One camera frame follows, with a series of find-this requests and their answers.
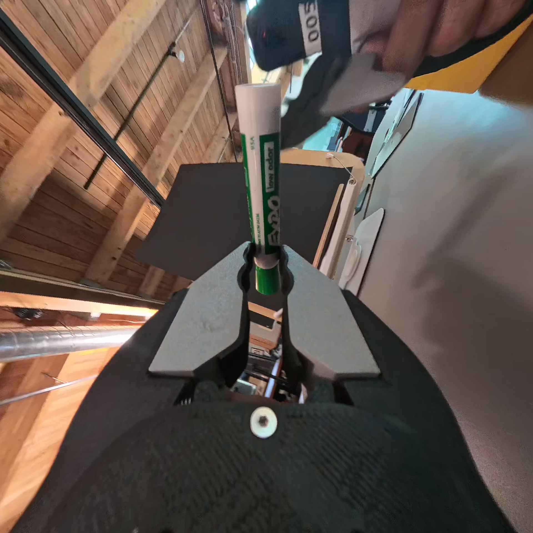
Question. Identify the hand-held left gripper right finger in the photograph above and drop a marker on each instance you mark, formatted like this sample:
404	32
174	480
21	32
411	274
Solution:
324	329

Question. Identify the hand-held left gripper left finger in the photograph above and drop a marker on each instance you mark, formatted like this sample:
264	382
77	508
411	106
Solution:
200	324

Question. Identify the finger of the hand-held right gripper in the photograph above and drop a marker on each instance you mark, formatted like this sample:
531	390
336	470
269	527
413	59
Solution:
366	83

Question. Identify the yellow plastic bin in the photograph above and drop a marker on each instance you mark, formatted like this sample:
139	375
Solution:
479	70

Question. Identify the green dry erase marker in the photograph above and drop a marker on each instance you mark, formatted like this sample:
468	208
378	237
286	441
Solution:
260	166

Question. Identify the person's right hand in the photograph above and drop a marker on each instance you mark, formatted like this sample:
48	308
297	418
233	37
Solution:
449	25

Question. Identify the clear document sleeve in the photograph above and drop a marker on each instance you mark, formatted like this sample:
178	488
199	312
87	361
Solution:
395	133

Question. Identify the black board on white stand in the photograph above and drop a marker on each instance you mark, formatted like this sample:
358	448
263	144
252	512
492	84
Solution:
200	216

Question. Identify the silver air duct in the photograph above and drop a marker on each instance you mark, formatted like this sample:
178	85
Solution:
62	341

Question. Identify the black ceiling rail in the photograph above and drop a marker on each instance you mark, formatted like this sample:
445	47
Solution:
83	112

